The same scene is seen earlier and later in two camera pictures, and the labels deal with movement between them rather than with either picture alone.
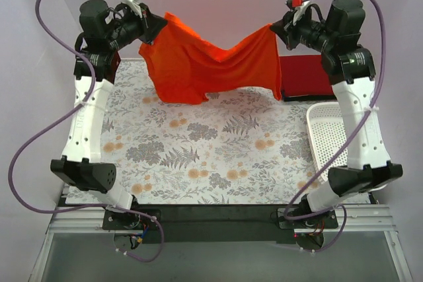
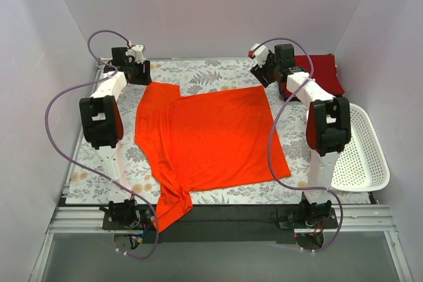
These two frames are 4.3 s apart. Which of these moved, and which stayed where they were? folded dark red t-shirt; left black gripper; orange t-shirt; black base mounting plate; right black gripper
Moved: right black gripper; left black gripper; orange t-shirt
Stayed: folded dark red t-shirt; black base mounting plate
